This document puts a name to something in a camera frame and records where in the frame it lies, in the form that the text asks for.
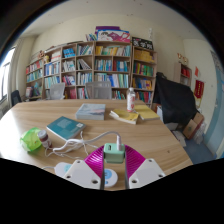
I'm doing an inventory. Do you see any dark office chair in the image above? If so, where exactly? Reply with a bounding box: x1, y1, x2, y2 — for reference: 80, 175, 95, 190
10, 89, 23, 107

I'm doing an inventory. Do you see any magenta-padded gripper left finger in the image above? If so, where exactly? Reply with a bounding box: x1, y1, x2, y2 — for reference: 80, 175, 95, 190
62, 145, 106, 190

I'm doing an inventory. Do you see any teal book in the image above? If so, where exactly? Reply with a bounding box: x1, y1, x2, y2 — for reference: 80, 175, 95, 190
46, 115, 86, 141

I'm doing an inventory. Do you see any wooden bookshelf with books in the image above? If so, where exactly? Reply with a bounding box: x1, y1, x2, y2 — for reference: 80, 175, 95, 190
24, 25, 158, 104

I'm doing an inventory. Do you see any green charger block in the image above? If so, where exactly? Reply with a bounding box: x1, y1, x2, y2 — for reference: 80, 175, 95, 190
103, 142, 126, 164

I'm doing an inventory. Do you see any yellow notepad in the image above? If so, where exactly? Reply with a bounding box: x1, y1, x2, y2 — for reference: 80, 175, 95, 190
133, 104, 161, 122

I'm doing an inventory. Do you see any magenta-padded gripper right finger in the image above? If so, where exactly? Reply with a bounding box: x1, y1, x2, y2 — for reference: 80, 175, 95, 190
123, 145, 167, 190

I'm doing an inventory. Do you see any cardboard box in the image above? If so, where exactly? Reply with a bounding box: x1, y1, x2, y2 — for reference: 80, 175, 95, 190
182, 112, 205, 140

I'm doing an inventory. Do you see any wide grey mesh chair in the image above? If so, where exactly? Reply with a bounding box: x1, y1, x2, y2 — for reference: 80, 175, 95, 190
84, 80, 113, 100

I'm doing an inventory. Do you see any white power strip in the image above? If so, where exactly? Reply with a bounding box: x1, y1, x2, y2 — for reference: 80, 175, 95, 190
53, 162, 119, 188

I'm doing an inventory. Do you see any small wall shelf unit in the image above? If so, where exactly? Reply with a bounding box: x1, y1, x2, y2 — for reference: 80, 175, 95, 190
173, 62, 193, 88

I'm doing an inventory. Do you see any small grey mesh chair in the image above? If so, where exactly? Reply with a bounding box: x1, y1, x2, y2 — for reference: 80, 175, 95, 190
49, 82, 66, 100

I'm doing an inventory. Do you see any black cloth cover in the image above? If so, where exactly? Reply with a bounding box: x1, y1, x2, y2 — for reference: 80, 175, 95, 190
152, 72, 198, 127

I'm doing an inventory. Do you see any small jar with red label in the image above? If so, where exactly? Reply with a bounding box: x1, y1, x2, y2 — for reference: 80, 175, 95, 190
37, 129, 53, 149

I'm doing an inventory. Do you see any clear bottle with red label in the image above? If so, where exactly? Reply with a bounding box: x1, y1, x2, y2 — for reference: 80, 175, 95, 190
126, 87, 137, 113

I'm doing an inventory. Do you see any white charger cable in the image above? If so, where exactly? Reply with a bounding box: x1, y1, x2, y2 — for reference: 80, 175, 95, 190
44, 130, 123, 160

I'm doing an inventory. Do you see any green translucent container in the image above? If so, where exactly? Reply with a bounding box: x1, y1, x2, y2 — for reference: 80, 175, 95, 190
19, 127, 43, 153

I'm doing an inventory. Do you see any window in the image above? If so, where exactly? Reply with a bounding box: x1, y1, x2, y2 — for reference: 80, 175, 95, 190
0, 48, 16, 105

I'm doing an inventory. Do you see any grey book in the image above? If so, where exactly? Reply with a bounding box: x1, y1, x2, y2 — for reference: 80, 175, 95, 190
75, 103, 107, 121

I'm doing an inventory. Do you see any yellow book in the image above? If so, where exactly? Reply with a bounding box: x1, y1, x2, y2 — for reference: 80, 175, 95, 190
109, 108, 140, 125

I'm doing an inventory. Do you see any red wall hanging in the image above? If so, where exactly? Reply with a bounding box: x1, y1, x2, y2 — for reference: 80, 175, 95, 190
194, 79, 205, 100

